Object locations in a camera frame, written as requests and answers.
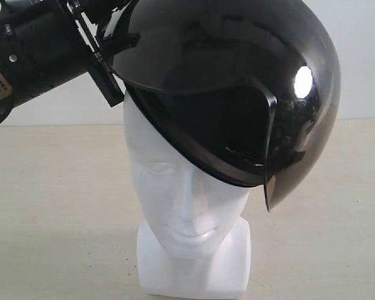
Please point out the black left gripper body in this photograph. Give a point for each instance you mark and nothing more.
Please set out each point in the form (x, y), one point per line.
(94, 18)

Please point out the black helmet with tinted visor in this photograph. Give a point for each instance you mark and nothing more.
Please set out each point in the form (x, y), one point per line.
(247, 91)

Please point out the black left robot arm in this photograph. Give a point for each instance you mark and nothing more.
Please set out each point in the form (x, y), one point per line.
(44, 44)

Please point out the white mannequin head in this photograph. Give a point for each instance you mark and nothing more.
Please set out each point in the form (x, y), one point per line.
(193, 242)

